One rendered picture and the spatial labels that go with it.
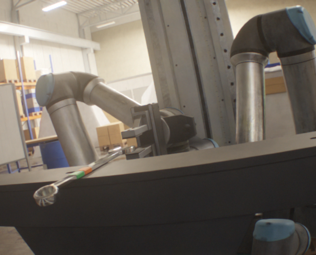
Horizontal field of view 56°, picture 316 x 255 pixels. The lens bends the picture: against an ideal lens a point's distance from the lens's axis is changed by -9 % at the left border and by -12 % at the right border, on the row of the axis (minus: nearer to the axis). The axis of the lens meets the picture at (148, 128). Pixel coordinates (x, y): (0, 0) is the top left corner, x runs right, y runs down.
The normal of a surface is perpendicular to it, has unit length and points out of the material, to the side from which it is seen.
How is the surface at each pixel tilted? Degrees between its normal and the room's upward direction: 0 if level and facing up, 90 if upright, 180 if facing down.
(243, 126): 69
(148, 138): 90
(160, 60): 90
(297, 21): 83
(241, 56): 113
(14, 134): 90
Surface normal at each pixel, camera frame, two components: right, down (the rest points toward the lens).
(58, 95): 0.15, -0.20
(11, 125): 0.74, -0.08
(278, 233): -0.19, -0.28
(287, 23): -0.70, 0.10
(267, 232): -0.66, -0.29
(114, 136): -0.25, 0.13
